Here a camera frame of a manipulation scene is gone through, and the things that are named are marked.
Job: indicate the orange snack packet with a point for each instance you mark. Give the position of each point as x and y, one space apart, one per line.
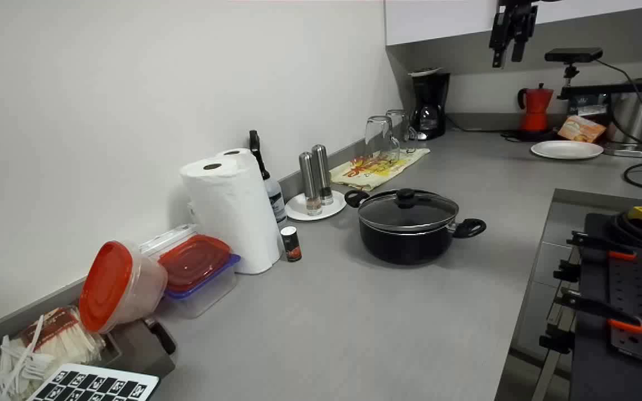
579 127

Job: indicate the clear plastic container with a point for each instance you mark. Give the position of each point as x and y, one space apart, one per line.
163 238

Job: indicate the grey metal tray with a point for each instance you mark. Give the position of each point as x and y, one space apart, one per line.
139 346

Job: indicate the large white paper towel roll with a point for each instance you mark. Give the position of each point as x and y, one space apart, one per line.
231 215

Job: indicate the steel pepper grinder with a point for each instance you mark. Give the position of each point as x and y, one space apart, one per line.
323 169

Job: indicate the stainless steel pot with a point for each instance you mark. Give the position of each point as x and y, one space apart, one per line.
633 114

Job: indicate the clear drinking glass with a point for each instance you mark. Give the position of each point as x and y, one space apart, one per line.
387 127

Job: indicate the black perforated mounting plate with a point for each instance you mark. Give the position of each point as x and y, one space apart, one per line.
635 296

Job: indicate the black coffee maker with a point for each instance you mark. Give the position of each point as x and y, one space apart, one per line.
428 103

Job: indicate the small dark spice jar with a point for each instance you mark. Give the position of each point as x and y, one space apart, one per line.
289 243

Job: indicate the white wall cabinet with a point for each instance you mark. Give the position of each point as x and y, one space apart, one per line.
439 19

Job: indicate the black camera on stand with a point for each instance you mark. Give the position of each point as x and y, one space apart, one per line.
572 53

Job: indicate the red moka pot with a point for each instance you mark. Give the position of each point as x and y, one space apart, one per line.
536 110

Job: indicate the dark glass bottle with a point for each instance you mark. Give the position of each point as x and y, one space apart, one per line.
267 185

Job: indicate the white dinner plate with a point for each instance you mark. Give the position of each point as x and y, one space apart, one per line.
566 149

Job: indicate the glass pot lid black knob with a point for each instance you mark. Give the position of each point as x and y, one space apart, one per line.
409 210

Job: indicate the small white saucer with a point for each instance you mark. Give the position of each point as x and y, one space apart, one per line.
327 207

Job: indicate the black white checker board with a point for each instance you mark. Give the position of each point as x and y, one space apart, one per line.
94 384

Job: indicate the patterned kitchen towel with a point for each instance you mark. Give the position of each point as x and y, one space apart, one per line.
376 167

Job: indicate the black cooking pot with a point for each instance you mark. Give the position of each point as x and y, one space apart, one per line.
410 243

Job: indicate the flat container with red lid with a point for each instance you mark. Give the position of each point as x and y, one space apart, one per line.
198 268

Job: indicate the clear tub with red lid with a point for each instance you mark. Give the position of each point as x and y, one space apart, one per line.
116 286

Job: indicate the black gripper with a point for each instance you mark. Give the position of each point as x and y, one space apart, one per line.
512 16

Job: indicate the steel salt grinder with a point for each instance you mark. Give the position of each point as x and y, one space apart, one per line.
308 180

